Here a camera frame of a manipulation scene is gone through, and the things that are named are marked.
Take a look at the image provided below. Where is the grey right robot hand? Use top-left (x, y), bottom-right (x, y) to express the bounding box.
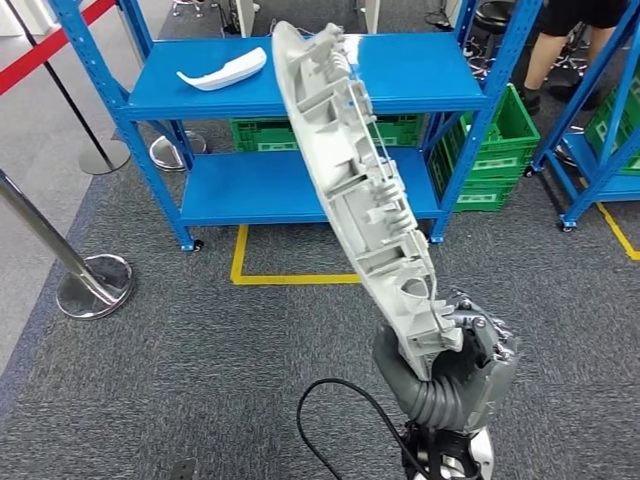
top-left (372, 288), bottom-right (519, 435)

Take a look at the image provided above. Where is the grey plastic wheel hubcap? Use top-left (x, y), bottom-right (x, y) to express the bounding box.
top-left (271, 21), bottom-right (464, 382)

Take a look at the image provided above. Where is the blue metal shelf rack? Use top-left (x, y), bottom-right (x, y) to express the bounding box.
top-left (47, 0), bottom-right (543, 253)
top-left (525, 0), bottom-right (640, 233)

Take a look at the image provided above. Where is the large green plastic crate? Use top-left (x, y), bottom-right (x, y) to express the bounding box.
top-left (429, 82), bottom-right (541, 215)

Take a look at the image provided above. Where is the yellow floor tape line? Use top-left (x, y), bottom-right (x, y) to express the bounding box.
top-left (579, 177), bottom-right (640, 262)

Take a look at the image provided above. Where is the chrome round floor base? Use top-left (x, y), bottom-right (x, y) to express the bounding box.
top-left (553, 125), bottom-right (585, 168)

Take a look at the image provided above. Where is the yellow floor tape square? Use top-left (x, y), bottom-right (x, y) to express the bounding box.
top-left (229, 223), bottom-right (362, 287)

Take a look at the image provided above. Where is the person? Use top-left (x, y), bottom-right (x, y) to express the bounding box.
top-left (518, 0), bottom-right (629, 117)

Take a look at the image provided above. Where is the black stool chrome base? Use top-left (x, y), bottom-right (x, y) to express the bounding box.
top-left (465, 0), bottom-right (516, 81)
top-left (171, 0), bottom-right (206, 19)
top-left (547, 39), bottom-right (601, 94)

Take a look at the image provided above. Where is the white table leg panel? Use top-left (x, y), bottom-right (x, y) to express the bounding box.
top-left (364, 0), bottom-right (381, 36)
top-left (235, 0), bottom-right (256, 39)

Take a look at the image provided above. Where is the white curved plastic trim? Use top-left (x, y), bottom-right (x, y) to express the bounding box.
top-left (176, 46), bottom-right (268, 93)

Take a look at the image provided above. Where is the dark belt stanchion chrome base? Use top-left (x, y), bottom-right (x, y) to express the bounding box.
top-left (149, 131), bottom-right (208, 174)

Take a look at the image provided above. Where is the chrome stanchion with round base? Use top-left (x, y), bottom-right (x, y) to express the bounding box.
top-left (0, 168), bottom-right (135, 321)

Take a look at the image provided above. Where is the red barrier belt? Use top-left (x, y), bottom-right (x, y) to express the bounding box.
top-left (0, 0), bottom-right (116, 97)

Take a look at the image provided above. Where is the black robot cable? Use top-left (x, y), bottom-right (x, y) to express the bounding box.
top-left (296, 378), bottom-right (431, 480)

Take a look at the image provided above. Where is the thin black post grey base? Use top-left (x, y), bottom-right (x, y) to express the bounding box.
top-left (4, 0), bottom-right (132, 178)

